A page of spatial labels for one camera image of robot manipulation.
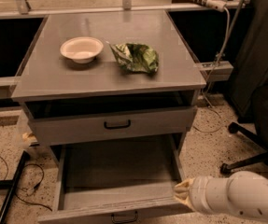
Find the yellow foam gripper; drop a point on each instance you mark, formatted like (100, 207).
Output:
(201, 194)

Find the grey drawer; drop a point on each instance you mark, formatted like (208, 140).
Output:
(116, 125)
(117, 181)

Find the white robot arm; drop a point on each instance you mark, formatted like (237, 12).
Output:
(243, 194)

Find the grey drawer cabinet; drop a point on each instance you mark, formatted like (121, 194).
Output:
(52, 86)

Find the grey top drawer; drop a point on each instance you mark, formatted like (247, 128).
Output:
(116, 125)

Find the black office chair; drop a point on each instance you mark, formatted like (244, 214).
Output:
(259, 108)

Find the green crumpled chip bag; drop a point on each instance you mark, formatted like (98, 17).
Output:
(136, 58)

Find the black metal floor stand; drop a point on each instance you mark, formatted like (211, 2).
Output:
(11, 185)

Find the white paper bowl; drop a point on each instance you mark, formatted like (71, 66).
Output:
(81, 49)

